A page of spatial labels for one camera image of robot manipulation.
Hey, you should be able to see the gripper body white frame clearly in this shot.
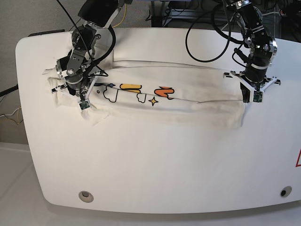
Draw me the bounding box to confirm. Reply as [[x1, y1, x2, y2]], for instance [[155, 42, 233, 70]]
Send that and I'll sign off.
[[223, 63, 281, 93], [51, 71, 108, 104]]

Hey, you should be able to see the black aluminium frame rack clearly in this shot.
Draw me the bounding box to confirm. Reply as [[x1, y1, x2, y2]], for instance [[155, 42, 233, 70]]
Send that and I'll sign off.
[[145, 0, 223, 27]]

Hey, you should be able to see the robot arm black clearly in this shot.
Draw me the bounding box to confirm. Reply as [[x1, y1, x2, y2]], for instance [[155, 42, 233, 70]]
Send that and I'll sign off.
[[209, 0, 281, 103], [52, 0, 126, 110]]

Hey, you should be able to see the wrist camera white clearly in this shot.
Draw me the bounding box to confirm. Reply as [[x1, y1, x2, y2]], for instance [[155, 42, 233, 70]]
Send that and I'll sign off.
[[79, 100, 90, 111], [253, 90, 263, 103]]

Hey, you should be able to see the white printed T-shirt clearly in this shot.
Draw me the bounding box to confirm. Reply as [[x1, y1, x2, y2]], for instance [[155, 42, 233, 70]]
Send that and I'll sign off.
[[42, 32, 247, 129]]

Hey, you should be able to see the yellow cable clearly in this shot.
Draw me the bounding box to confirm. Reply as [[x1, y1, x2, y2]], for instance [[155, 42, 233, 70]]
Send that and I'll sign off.
[[110, 3, 129, 29]]

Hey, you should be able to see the grey table grommet left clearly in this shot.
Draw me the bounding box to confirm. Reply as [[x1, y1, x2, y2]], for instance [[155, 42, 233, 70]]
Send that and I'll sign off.
[[79, 191, 94, 203]]

